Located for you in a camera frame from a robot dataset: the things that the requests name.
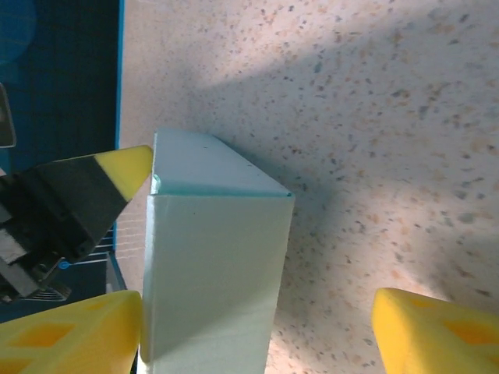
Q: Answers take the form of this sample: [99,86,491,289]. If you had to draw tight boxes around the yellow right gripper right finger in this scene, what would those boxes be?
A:
[372,287,499,374]

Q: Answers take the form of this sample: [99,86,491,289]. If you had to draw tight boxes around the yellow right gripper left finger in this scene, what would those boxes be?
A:
[0,290,142,374]

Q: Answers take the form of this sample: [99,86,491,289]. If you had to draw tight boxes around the light blue paper box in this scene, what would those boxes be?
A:
[140,128,296,374]

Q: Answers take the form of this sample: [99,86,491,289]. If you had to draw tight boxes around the aluminium frame post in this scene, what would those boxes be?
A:
[104,251,128,293]

